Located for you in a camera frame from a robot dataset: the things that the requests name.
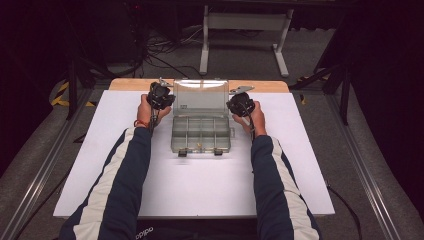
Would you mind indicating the wooden table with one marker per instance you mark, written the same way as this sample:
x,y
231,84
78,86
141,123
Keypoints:
x,y
266,86

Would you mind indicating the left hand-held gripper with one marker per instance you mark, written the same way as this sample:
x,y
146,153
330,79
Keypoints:
x,y
160,96

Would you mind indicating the person's left hand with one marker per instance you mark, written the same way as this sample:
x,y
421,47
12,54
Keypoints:
x,y
145,113

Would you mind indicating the white table board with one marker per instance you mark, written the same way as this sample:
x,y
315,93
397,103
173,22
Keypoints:
x,y
200,186

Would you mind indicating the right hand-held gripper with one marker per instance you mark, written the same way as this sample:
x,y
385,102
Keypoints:
x,y
240,104

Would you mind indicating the aluminium floor rail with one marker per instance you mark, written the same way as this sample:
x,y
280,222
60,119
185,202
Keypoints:
x,y
363,170
43,170

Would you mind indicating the person's right hand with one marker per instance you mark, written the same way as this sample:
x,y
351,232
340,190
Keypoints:
x,y
258,121

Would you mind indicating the clear plastic compartment box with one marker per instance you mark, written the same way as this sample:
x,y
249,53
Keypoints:
x,y
200,133

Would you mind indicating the black tripod stand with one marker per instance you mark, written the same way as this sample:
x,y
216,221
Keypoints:
x,y
72,90

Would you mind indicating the black metal stand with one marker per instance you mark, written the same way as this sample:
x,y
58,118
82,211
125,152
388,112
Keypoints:
x,y
345,96

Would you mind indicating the yellow black floor tape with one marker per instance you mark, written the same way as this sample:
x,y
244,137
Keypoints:
x,y
59,99

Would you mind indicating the white metal stand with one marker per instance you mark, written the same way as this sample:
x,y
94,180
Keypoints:
x,y
245,21

